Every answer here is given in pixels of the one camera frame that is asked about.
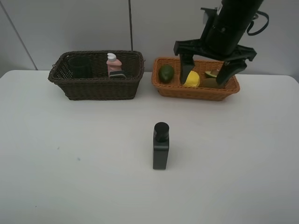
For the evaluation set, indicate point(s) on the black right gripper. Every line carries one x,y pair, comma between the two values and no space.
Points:
219,41

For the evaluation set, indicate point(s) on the halved avocado with pit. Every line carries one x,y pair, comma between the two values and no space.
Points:
212,73

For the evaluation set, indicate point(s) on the brown kiwi fruit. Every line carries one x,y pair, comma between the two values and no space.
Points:
211,83

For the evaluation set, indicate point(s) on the yellow lemon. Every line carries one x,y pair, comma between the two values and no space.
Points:
193,80

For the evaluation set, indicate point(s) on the dark green lime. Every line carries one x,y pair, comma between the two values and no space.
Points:
166,73

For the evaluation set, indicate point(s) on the pink bottle white cap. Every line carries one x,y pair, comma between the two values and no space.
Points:
113,64

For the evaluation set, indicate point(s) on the grey translucent plastic cup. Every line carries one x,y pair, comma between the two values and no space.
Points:
80,67

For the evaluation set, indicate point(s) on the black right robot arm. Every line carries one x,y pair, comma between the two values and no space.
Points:
248,9

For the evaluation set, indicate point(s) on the orange wicker basket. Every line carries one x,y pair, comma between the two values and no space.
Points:
174,89

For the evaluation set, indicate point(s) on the dark brown wicker basket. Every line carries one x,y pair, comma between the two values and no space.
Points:
99,86

